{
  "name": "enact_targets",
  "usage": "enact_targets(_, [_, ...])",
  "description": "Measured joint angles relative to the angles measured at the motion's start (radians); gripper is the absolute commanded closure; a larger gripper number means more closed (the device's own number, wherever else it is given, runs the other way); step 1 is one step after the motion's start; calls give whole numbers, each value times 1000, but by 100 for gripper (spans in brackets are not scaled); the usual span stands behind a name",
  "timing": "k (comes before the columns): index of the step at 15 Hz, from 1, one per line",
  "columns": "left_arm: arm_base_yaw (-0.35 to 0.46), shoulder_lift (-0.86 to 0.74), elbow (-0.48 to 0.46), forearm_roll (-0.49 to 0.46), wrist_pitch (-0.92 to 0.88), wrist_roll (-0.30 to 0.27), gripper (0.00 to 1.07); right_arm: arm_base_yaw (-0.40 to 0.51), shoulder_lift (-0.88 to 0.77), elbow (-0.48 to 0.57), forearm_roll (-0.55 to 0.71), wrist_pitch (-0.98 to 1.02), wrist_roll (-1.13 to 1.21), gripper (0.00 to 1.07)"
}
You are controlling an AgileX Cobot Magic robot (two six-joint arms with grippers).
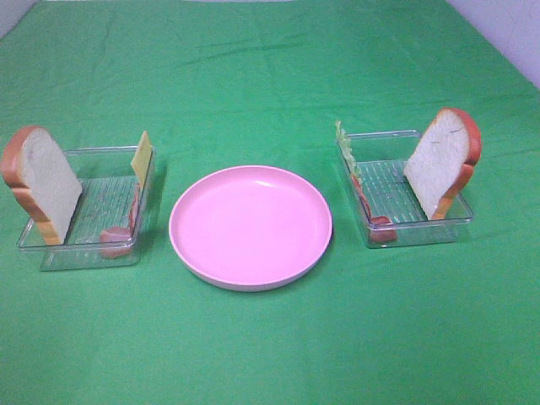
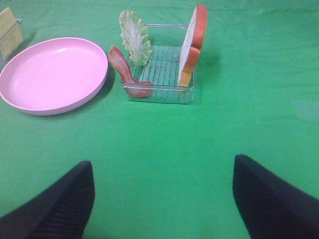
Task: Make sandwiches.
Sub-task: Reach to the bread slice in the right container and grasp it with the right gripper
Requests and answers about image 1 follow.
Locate pink round plate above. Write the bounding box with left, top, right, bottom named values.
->
left=169, top=165, right=332, bottom=292

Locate yellow cheese slice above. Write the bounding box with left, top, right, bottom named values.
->
left=131, top=130, right=152, bottom=189

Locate green tablecloth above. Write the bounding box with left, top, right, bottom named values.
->
left=1, top=1, right=539, bottom=404

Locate bacon strip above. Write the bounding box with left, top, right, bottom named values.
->
left=350, top=174, right=397, bottom=244
left=100, top=186, right=140, bottom=258

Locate left clear plastic tray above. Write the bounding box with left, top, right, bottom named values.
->
left=17, top=145, right=156, bottom=272

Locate clear plastic tray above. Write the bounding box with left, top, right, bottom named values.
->
left=336, top=130, right=473, bottom=248
left=17, top=145, right=156, bottom=272

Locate green lettuce leaf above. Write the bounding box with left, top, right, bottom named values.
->
left=335, top=121, right=362, bottom=185

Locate right clear plastic tray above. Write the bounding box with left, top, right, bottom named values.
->
left=336, top=130, right=473, bottom=248

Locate bread slice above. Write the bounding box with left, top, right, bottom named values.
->
left=1, top=125, right=82, bottom=246
left=403, top=107, right=482, bottom=220

